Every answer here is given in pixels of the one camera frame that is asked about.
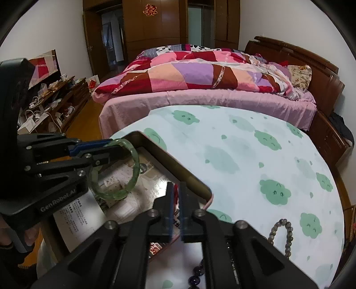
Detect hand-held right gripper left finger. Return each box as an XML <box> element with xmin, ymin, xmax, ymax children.
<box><xmin>29</xmin><ymin>182</ymin><xmax>176</xmax><ymax>289</ymax></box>

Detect dark jewellery tray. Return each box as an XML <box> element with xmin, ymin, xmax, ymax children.
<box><xmin>54</xmin><ymin>131</ymin><xmax>214</xmax><ymax>259</ymax></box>

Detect floral pillow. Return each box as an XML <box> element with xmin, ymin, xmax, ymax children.
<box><xmin>286</xmin><ymin>64</ymin><xmax>312</xmax><ymax>92</ymax></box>

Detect wooden headboard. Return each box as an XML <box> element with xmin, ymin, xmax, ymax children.
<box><xmin>244</xmin><ymin>36</ymin><xmax>345</xmax><ymax>112</ymax></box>

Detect dark clothes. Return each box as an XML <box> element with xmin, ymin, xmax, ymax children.
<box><xmin>331</xmin><ymin>112</ymin><xmax>354</xmax><ymax>142</ymax></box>

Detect wooden nightstand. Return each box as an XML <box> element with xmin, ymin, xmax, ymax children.
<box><xmin>309</xmin><ymin>110</ymin><xmax>352</xmax><ymax>167</ymax></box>

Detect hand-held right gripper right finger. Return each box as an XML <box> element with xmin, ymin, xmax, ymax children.
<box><xmin>179</xmin><ymin>182</ymin><xmax>319</xmax><ymax>289</ymax></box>

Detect white instruction sheet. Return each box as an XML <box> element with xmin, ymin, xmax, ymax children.
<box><xmin>54</xmin><ymin>192</ymin><xmax>106</xmax><ymax>251</ymax></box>

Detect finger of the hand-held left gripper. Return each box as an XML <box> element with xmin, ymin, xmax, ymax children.
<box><xmin>18</xmin><ymin>133</ymin><xmax>117</xmax><ymax>160</ymax></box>
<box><xmin>24</xmin><ymin>144</ymin><xmax>128</xmax><ymax>180</ymax></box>

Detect wooden wardrobe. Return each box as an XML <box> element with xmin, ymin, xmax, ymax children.
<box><xmin>83</xmin><ymin>0</ymin><xmax>241</xmax><ymax>75</ymax></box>

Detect bed with pink sheet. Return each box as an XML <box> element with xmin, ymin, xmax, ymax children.
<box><xmin>92</xmin><ymin>89</ymin><xmax>318</xmax><ymax>139</ymax></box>

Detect patchwork quilt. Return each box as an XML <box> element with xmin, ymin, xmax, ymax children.
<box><xmin>93</xmin><ymin>44</ymin><xmax>301</xmax><ymax>100</ymax></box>

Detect white cardboard box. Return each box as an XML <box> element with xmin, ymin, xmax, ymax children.
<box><xmin>18</xmin><ymin>118</ymin><xmax>41</xmax><ymax>132</ymax></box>

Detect dark purple bead bracelet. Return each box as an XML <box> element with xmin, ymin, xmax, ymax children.
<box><xmin>188</xmin><ymin>258</ymin><xmax>206</xmax><ymax>287</ymax></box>

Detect green jade bangle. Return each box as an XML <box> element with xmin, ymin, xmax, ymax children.
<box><xmin>88</xmin><ymin>139</ymin><xmax>140</xmax><ymax>201</ymax></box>

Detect television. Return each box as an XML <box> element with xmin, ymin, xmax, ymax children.
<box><xmin>28</xmin><ymin>49</ymin><xmax>62</xmax><ymax>89</ymax></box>

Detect wooden television cabinet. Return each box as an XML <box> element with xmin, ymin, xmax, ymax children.
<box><xmin>17</xmin><ymin>76</ymin><xmax>92</xmax><ymax>136</ymax></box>

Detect grey bead bracelet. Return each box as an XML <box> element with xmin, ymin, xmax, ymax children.
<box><xmin>267</xmin><ymin>219</ymin><xmax>294</xmax><ymax>260</ymax></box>

